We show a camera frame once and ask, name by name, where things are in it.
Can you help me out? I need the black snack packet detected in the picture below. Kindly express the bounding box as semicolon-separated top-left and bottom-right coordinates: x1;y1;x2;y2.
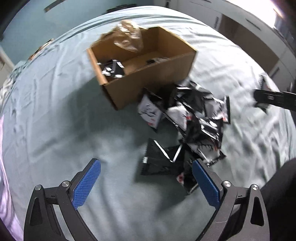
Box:
140;138;185;176
97;59;125;78

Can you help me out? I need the lilac duvet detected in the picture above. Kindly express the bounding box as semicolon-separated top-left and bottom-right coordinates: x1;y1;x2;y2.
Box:
1;116;23;240

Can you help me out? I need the white deer snack packet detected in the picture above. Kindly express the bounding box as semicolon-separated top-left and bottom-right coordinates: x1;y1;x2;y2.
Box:
188;140;226;167

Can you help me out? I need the white cabinet unit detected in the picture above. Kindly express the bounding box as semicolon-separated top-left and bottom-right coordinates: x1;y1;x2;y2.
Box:
153;1;295;91

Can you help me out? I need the white snack packet near box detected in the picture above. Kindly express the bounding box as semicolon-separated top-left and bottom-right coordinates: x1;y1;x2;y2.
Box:
137;94;163;130

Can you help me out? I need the teal bed sheet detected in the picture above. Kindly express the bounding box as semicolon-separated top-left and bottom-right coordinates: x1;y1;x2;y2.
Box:
2;6;295;240

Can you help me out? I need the brown cardboard box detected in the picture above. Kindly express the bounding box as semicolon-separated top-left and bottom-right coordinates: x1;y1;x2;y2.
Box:
87;27;197;110

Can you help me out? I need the black box behind bed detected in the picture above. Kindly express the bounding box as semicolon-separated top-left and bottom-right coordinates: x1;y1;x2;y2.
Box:
105;4;137;14

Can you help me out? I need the black wall bracket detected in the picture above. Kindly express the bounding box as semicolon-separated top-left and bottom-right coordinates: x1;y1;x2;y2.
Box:
44;0;65;13

